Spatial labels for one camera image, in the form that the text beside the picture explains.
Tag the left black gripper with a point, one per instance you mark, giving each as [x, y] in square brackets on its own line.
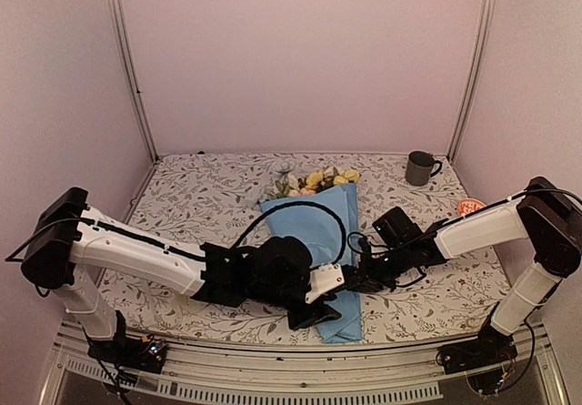
[319, 314]

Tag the yellow flower stem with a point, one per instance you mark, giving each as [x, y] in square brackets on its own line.
[330, 177]

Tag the orange patterned bowl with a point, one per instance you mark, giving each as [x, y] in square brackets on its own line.
[468, 206]

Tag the grey metal mug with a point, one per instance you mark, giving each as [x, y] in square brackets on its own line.
[421, 167]

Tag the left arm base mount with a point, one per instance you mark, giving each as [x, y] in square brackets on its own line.
[146, 354]

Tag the right aluminium frame post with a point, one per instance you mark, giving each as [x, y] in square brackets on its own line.
[484, 23]

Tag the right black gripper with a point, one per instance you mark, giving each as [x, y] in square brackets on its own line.
[367, 278]

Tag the floral patterned table mat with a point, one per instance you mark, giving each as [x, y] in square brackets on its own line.
[213, 198]

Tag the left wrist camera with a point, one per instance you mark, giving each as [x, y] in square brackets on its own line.
[322, 280]

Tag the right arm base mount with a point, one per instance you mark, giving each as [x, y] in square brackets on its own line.
[493, 356]

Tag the front aluminium rail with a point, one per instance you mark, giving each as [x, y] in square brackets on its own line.
[257, 360]

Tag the blue hydrangea stem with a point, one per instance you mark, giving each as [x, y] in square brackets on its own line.
[273, 182]

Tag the left aluminium frame post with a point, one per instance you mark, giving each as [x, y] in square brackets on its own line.
[122, 39]

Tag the blue wrapping paper sheet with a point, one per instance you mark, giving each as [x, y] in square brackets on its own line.
[321, 234]

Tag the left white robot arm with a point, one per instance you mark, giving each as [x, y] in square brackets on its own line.
[71, 235]

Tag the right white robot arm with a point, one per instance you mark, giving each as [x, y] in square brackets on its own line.
[549, 217]

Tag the aluminium frame post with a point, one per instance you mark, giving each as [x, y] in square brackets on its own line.
[122, 39]
[484, 23]

